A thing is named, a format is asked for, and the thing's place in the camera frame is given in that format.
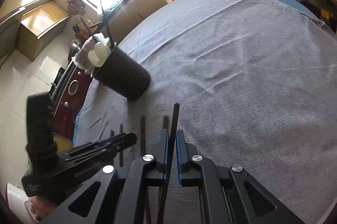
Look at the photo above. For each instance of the steel wok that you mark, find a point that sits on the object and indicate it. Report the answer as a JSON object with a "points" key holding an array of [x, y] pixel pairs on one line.
{"points": [[75, 49]]}

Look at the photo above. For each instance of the person's left hand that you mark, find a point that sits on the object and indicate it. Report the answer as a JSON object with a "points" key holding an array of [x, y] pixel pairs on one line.
{"points": [[34, 209]]}

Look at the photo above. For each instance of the hanging metal strainer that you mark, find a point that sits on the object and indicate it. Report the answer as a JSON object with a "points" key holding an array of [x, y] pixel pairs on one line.
{"points": [[76, 5]]}

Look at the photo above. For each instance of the person's left forearm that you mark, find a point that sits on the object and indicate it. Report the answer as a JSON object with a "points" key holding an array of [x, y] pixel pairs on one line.
{"points": [[39, 118]]}

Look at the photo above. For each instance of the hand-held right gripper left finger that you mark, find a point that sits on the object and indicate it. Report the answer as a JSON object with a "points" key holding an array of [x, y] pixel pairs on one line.
{"points": [[163, 153]]}

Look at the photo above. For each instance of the black utensil holder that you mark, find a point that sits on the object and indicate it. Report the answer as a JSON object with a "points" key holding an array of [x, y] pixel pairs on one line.
{"points": [[126, 76]]}

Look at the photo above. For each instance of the dark red oven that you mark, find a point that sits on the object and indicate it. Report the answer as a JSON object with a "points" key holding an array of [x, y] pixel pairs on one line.
{"points": [[71, 105]]}

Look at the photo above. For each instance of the bagged stack of bowls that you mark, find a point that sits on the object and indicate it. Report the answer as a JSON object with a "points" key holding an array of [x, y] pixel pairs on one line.
{"points": [[84, 53]]}

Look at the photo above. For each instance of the knife block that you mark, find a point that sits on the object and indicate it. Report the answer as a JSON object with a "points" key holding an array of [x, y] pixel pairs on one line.
{"points": [[79, 33]]}

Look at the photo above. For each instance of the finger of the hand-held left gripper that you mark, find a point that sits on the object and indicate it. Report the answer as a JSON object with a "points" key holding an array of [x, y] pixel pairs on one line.
{"points": [[123, 143], [105, 141]]}

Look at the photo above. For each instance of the grey tablecloth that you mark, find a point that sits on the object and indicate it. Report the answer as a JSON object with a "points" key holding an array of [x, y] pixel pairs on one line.
{"points": [[237, 68]]}

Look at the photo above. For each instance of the yellow wall cabinets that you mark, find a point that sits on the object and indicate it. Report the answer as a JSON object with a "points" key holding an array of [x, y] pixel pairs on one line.
{"points": [[36, 18]]}

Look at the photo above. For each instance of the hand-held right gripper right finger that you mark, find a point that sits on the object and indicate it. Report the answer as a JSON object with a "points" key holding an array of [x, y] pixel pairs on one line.
{"points": [[181, 155]]}

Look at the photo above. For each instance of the blue table cover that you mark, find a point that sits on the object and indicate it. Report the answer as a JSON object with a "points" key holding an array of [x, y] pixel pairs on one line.
{"points": [[289, 0]]}

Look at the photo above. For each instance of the black gas stove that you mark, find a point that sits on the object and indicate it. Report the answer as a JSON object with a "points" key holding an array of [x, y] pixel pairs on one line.
{"points": [[59, 79]]}

